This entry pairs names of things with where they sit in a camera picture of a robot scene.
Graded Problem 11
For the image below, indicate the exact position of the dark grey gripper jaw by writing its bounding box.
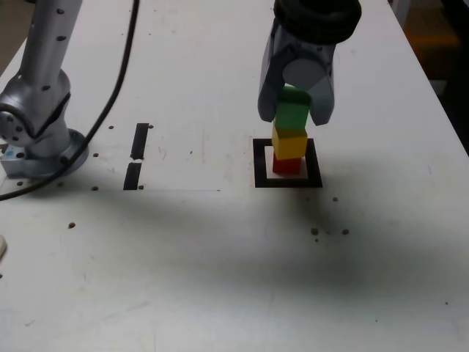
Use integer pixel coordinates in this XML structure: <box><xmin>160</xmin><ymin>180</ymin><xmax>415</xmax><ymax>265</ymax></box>
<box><xmin>257</xmin><ymin>21</ymin><xmax>290</xmax><ymax>123</ymax></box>

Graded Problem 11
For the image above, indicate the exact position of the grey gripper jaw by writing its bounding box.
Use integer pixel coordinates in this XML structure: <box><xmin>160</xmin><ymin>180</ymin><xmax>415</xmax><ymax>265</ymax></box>
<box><xmin>281</xmin><ymin>58</ymin><xmax>337</xmax><ymax>128</ymax></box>

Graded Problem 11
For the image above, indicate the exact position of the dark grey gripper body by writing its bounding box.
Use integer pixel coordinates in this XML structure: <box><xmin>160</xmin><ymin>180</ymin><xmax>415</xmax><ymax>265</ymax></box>
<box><xmin>269</xmin><ymin>20</ymin><xmax>339</xmax><ymax>73</ymax></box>

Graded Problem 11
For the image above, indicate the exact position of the green cube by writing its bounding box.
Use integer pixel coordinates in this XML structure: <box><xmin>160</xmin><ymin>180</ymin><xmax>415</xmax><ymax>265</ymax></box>
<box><xmin>273</xmin><ymin>86</ymin><xmax>312</xmax><ymax>130</ymax></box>

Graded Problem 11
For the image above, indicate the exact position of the yellow cube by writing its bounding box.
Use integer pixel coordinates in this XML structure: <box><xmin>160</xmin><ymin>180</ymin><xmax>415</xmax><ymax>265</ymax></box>
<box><xmin>271</xmin><ymin>124</ymin><xmax>308</xmax><ymax>161</ymax></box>

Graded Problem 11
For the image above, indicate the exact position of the red cube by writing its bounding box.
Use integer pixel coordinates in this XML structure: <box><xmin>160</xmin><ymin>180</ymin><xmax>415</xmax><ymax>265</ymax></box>
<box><xmin>273</xmin><ymin>156</ymin><xmax>302</xmax><ymax>175</ymax></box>

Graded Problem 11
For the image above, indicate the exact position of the black tape square outline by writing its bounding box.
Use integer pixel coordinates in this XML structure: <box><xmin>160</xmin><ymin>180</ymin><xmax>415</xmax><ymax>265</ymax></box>
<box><xmin>252</xmin><ymin>138</ymin><xmax>323</xmax><ymax>189</ymax></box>

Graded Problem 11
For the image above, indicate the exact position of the black tape strip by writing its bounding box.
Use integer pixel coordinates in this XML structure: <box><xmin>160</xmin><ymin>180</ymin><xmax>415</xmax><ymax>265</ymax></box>
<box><xmin>122</xmin><ymin>122</ymin><xmax>150</xmax><ymax>191</ymax></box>

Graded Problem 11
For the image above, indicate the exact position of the thick black cable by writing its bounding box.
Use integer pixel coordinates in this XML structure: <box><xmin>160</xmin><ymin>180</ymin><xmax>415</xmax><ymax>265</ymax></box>
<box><xmin>0</xmin><ymin>0</ymin><xmax>141</xmax><ymax>202</ymax></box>

